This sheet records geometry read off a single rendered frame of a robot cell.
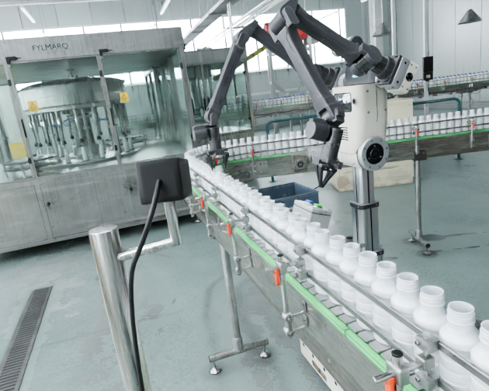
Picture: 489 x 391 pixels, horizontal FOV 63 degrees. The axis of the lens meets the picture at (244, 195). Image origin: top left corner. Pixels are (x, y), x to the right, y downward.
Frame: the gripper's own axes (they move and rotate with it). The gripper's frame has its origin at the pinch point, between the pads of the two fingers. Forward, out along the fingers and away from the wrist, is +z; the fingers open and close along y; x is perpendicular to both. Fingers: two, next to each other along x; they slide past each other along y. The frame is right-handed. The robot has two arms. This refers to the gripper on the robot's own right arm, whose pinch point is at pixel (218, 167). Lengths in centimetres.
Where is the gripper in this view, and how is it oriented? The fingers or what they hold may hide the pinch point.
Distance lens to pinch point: 193.7
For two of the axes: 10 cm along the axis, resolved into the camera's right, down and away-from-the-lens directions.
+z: 1.1, 9.6, 2.4
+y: -9.4, 1.8, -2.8
